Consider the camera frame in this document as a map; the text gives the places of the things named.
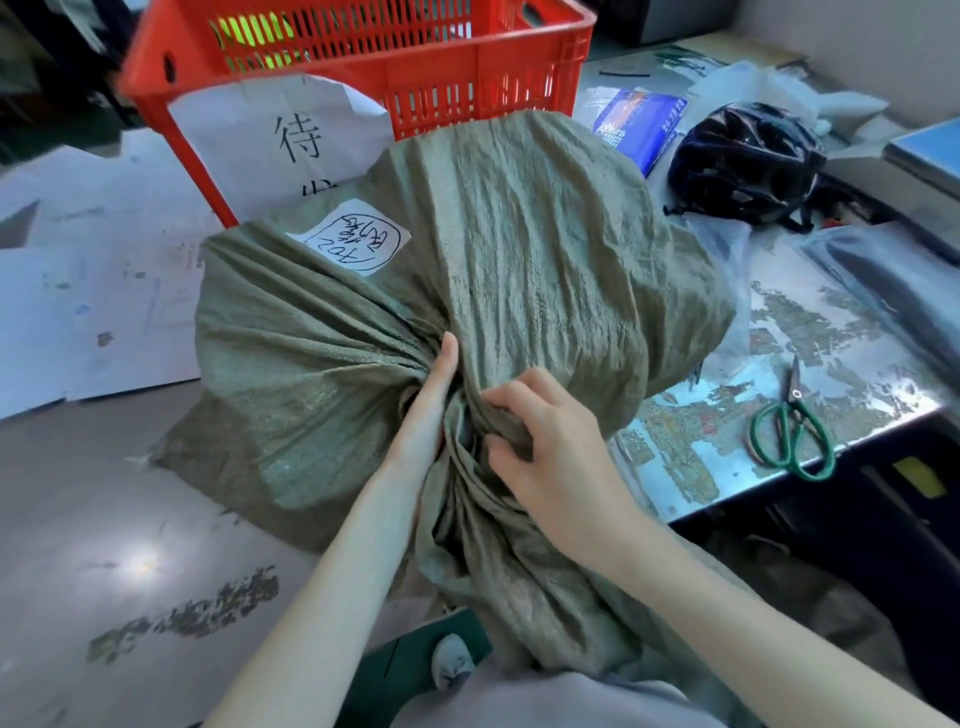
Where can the blue book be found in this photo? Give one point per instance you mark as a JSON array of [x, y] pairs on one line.
[[637, 124]]

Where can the yellow sticker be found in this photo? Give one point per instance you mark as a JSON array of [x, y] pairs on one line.
[[919, 477]]

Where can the white paper sheets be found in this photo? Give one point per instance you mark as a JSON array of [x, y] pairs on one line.
[[90, 300]]

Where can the person's grey clothing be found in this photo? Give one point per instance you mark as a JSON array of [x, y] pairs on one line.
[[555, 701]]

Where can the white paper label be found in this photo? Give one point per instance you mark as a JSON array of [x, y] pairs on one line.
[[352, 238]]

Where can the blue flat tray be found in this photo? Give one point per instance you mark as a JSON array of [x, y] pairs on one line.
[[928, 154]]

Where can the person's right forearm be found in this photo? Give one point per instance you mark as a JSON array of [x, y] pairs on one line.
[[735, 645]]

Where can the person's right hand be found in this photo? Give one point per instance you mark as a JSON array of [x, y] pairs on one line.
[[570, 480]]

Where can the person's right middle finger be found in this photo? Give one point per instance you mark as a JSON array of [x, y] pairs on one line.
[[547, 381]]

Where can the person's left forearm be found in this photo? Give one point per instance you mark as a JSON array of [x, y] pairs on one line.
[[322, 600]]

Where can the white paper sign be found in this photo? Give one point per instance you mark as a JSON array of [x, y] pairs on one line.
[[247, 142]]

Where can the black pen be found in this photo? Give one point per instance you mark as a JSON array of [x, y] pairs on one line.
[[625, 74]]

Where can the small clear plastic bag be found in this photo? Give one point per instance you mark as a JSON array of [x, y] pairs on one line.
[[724, 255]]

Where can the person's left thumb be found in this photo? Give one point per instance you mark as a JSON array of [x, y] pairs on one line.
[[439, 379]]

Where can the person's left hand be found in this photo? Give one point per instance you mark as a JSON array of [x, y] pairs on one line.
[[420, 427]]

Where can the red plastic basket crate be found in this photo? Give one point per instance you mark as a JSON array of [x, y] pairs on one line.
[[465, 71]]

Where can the black bicycle helmet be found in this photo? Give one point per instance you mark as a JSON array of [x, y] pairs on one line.
[[739, 161]]

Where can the green woven sack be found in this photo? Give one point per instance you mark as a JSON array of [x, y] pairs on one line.
[[525, 247]]

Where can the person's grey shoe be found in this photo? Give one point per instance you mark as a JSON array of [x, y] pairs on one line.
[[453, 661]]

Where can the large clear plastic bag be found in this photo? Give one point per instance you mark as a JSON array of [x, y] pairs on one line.
[[892, 285]]

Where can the dark green floor mat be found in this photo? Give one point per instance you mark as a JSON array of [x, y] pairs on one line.
[[390, 675]]

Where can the crumpled white plastic bags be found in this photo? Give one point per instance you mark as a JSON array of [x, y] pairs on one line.
[[780, 94]]

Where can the person's right thumb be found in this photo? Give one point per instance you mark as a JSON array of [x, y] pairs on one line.
[[504, 461]]

